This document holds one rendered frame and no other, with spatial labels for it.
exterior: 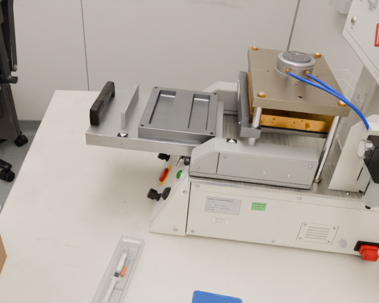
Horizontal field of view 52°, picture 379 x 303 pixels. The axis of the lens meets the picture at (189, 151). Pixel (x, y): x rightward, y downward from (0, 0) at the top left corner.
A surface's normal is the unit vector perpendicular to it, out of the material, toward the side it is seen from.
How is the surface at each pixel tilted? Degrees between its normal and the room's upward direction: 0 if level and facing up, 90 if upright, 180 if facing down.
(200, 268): 0
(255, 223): 90
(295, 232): 90
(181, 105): 0
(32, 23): 90
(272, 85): 0
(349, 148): 90
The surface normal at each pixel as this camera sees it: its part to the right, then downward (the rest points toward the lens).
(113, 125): 0.07, -0.81
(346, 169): -0.09, 0.57
